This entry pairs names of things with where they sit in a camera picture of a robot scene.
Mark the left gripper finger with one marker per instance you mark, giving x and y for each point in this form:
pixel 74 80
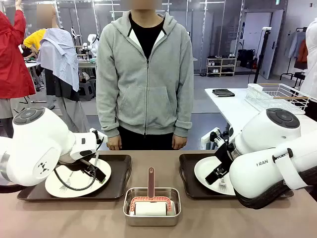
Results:
pixel 102 174
pixel 100 180

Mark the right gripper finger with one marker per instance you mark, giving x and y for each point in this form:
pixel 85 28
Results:
pixel 216 179
pixel 210 178

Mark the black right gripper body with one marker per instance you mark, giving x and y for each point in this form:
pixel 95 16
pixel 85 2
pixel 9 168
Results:
pixel 224 158

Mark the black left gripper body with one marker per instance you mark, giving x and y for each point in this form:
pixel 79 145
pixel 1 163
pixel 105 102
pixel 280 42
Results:
pixel 89 167

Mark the white round plate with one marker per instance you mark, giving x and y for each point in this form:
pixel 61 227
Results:
pixel 203 168
pixel 79 179

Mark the dark brown serving tray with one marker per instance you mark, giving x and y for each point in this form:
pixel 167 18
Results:
pixel 188 173
pixel 119 168

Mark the black cloth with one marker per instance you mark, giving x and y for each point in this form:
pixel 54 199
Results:
pixel 223 92

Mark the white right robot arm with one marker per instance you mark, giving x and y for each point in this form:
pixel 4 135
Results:
pixel 260 173

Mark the person right forearm grey sleeve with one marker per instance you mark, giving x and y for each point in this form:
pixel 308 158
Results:
pixel 109 119

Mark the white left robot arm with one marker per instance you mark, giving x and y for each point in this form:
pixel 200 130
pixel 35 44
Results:
pixel 37 138

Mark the person left forearm grey sleeve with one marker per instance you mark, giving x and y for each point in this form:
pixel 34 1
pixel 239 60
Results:
pixel 183 119

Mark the person right hand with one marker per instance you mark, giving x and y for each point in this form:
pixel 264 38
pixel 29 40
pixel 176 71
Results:
pixel 114 143

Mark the person left hand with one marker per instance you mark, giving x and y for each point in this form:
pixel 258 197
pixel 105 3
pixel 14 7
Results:
pixel 179 143

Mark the silver fork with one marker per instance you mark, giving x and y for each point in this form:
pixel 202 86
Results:
pixel 65 188
pixel 223 184

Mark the silver table knife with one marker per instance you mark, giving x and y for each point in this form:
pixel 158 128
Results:
pixel 97 161

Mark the white side table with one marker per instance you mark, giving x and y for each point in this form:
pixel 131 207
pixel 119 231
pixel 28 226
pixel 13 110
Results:
pixel 230 109

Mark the light grey mannequin trousers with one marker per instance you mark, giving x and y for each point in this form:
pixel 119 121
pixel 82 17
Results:
pixel 74 116

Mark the steel rectangular container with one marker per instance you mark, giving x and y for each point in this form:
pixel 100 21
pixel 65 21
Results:
pixel 151 221

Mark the grey plastic step stool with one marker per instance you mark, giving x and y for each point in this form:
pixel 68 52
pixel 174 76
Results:
pixel 86 90

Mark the dark grey mannequin top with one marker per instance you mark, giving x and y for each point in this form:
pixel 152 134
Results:
pixel 62 89

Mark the dark grey mannequin trousers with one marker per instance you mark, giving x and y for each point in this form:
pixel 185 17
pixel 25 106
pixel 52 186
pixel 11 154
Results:
pixel 6 127

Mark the white shoe rack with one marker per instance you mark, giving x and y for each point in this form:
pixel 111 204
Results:
pixel 220 66

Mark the beige skirt with black lines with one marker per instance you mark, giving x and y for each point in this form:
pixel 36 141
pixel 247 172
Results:
pixel 15 106

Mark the person in grey hoodie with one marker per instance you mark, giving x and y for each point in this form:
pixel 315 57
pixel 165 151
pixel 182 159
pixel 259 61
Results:
pixel 146 86

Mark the black bags pile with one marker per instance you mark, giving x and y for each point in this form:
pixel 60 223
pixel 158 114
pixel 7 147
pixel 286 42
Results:
pixel 246 58

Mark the black clothes rack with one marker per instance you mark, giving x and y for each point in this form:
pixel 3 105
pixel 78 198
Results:
pixel 287 74

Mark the striped light blue shirt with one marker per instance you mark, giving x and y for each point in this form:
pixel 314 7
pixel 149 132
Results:
pixel 59 54

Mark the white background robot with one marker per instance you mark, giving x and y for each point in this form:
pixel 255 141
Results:
pixel 93 42

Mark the red jacket on mannequin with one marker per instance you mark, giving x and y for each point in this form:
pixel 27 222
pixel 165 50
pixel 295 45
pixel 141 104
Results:
pixel 12 62

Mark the orange hanging jacket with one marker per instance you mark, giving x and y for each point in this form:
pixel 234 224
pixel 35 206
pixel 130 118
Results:
pixel 302 52

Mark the white door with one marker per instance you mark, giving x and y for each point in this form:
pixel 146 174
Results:
pixel 255 29

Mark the light blue hanging shirt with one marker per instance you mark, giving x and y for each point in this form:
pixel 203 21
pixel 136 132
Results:
pixel 293 44

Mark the black tripod with white top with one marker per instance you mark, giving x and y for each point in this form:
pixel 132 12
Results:
pixel 267 28

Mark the person in yellow top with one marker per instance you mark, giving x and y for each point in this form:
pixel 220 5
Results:
pixel 34 39

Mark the skin tone mannequin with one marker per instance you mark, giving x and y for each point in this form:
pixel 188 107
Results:
pixel 56 23

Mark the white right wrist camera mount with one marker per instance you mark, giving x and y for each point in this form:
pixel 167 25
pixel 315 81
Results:
pixel 206 137

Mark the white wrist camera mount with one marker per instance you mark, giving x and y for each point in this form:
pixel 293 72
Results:
pixel 95 131
pixel 206 137

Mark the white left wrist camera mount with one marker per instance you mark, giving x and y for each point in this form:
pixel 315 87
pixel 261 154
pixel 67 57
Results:
pixel 95 131

